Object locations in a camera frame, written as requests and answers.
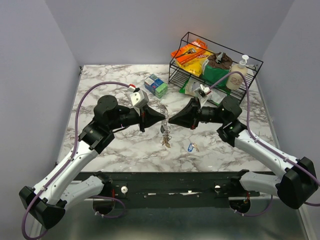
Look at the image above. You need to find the metal disc with keyrings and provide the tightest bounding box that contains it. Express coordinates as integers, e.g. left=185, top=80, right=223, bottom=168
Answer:
left=160, top=105, right=172, bottom=148

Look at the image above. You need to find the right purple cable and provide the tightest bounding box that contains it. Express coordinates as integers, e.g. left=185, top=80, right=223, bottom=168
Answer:
left=208, top=71, right=320, bottom=218

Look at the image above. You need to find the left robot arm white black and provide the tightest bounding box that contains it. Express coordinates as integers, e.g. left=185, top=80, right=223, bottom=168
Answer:
left=19, top=95, right=165, bottom=230

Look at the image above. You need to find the purple cable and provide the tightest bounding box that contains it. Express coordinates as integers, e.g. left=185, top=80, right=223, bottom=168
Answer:
left=21, top=81, right=137, bottom=240
left=208, top=71, right=320, bottom=218

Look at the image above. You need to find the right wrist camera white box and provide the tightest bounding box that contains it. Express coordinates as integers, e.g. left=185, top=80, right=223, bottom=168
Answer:
left=193, top=83, right=212, bottom=108

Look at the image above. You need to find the orange razor package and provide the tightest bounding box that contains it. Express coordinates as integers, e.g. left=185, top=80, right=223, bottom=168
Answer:
left=170, top=39, right=208, bottom=65

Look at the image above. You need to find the black wire rack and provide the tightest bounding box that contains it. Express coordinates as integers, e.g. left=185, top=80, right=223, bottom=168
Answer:
left=168, top=31, right=264, bottom=103

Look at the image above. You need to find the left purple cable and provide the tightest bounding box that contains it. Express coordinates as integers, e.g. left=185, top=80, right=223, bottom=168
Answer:
left=21, top=81, right=137, bottom=240

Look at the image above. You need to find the yellow snack bag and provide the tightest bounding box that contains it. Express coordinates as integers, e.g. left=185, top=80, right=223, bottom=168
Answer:
left=175, top=51, right=213, bottom=77

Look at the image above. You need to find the blue green box stack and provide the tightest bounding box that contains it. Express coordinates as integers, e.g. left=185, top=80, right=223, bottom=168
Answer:
left=144, top=74, right=168, bottom=99

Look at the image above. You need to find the green brown paper bag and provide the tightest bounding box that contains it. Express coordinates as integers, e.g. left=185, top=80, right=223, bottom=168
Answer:
left=201, top=52, right=233, bottom=85

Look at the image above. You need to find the blue tag key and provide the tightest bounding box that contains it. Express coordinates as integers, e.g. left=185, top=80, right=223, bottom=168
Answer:
left=187, top=142, right=200, bottom=153

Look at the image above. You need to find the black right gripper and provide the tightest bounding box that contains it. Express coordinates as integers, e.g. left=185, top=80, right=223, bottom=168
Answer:
left=168, top=96, right=226, bottom=130

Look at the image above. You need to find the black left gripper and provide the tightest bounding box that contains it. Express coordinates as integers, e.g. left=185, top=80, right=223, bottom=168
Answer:
left=108, top=103, right=166, bottom=133

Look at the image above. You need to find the green white snack pouch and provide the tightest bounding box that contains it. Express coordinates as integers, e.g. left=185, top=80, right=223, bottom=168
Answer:
left=178, top=78, right=227, bottom=105

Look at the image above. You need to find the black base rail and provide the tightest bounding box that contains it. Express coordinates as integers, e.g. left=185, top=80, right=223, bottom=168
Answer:
left=79, top=170, right=261, bottom=210

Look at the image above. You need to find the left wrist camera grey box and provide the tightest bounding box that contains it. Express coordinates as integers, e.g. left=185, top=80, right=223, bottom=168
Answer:
left=130, top=90, right=149, bottom=109

